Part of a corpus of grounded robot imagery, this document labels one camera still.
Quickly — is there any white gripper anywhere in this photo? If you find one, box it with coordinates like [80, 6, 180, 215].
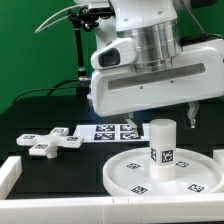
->
[91, 39, 224, 134]

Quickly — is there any white round table top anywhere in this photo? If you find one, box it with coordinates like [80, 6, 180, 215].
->
[103, 147, 224, 196]

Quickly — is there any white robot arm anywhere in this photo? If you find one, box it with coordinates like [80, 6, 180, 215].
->
[73, 0, 224, 127]

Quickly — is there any white right fence block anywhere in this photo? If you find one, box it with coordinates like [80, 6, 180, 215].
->
[213, 149, 224, 168]

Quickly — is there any white fence block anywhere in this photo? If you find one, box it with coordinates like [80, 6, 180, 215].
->
[0, 156, 22, 200]
[213, 149, 224, 168]

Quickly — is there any white marker tag plate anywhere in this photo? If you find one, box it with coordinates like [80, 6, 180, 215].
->
[74, 124, 149, 143]

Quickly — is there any white cross-shaped table base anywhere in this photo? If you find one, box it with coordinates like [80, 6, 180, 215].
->
[16, 127, 84, 159]

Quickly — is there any white left fence block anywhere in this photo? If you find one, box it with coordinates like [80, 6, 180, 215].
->
[0, 156, 22, 200]

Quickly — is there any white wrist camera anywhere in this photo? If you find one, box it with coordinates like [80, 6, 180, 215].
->
[91, 38, 137, 70]

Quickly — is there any white front fence rail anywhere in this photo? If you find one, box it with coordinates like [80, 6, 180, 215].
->
[0, 193, 224, 224]

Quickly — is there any black cable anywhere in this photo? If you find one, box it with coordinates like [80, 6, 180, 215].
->
[13, 78, 88, 104]

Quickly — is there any white cable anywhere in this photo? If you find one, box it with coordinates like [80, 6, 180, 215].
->
[34, 3, 88, 35]

